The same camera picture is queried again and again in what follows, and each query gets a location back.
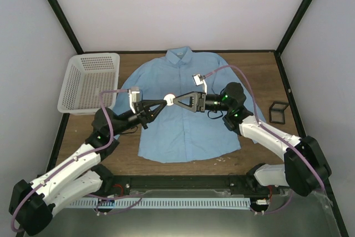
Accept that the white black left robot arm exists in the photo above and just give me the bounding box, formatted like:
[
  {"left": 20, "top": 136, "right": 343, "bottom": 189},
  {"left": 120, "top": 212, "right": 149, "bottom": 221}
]
[{"left": 9, "top": 100, "right": 167, "bottom": 236}]

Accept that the black left rear frame post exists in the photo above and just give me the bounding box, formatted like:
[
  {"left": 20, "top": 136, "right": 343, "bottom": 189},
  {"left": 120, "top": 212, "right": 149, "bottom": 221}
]
[{"left": 47, "top": 0, "right": 84, "bottom": 54}]

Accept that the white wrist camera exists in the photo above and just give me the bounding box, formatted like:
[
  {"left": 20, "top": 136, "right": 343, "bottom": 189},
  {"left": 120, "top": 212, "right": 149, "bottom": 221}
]
[
  {"left": 192, "top": 74, "right": 207, "bottom": 94},
  {"left": 128, "top": 86, "right": 141, "bottom": 114}
]

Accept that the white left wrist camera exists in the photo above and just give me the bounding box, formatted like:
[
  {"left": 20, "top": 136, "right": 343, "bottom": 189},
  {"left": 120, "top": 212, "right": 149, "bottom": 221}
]
[{"left": 128, "top": 86, "right": 141, "bottom": 114}]

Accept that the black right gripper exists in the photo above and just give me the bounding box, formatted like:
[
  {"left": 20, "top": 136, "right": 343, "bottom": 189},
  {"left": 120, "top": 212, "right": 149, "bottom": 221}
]
[{"left": 174, "top": 92, "right": 231, "bottom": 113}]

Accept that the black wire frame stand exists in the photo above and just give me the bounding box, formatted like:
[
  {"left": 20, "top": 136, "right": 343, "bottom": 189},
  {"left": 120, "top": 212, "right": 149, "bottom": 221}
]
[{"left": 268, "top": 101, "right": 289, "bottom": 125}]

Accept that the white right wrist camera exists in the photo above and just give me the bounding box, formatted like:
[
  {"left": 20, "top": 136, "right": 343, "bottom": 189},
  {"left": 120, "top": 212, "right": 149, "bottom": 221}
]
[{"left": 192, "top": 74, "right": 207, "bottom": 94}]

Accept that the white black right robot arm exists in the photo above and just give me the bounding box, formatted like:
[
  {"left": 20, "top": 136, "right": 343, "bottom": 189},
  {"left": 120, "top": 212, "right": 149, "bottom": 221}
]
[{"left": 171, "top": 82, "right": 332, "bottom": 196}]

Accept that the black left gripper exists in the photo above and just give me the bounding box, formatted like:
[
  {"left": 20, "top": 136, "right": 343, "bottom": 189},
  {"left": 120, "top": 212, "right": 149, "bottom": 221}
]
[{"left": 110, "top": 100, "right": 167, "bottom": 137}]

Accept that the light blue button shirt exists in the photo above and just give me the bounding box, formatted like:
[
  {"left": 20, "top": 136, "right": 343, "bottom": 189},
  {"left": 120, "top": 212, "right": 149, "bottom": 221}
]
[{"left": 112, "top": 47, "right": 274, "bottom": 164}]

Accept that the orange white round brooch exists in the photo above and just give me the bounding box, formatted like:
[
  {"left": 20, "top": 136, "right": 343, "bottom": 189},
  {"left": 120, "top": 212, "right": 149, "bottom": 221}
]
[{"left": 163, "top": 93, "right": 175, "bottom": 106}]

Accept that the grey metal front panel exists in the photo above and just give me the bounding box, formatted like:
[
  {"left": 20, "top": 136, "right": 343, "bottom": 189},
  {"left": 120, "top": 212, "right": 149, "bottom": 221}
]
[{"left": 40, "top": 192, "right": 341, "bottom": 236}]

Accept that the black frame post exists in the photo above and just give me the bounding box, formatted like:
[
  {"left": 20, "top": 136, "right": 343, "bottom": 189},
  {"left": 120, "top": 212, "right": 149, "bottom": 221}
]
[
  {"left": 277, "top": 0, "right": 331, "bottom": 54},
  {"left": 47, "top": 0, "right": 84, "bottom": 54}
]

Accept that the light blue slotted cable duct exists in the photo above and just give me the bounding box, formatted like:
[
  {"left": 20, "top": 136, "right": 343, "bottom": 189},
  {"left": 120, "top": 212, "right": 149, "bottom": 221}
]
[{"left": 67, "top": 197, "right": 251, "bottom": 210}]

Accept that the black right rear frame post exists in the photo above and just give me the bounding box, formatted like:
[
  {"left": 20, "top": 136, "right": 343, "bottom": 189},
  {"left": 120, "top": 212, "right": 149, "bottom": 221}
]
[{"left": 277, "top": 0, "right": 331, "bottom": 54}]

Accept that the black front mounting rail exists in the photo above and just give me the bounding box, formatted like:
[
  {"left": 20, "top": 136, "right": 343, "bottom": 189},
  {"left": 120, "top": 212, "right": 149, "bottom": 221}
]
[{"left": 89, "top": 175, "right": 287, "bottom": 197}]

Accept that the white perforated plastic basket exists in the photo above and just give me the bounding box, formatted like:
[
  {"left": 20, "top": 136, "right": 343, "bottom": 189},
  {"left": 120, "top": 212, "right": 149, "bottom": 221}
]
[{"left": 57, "top": 53, "right": 120, "bottom": 115}]

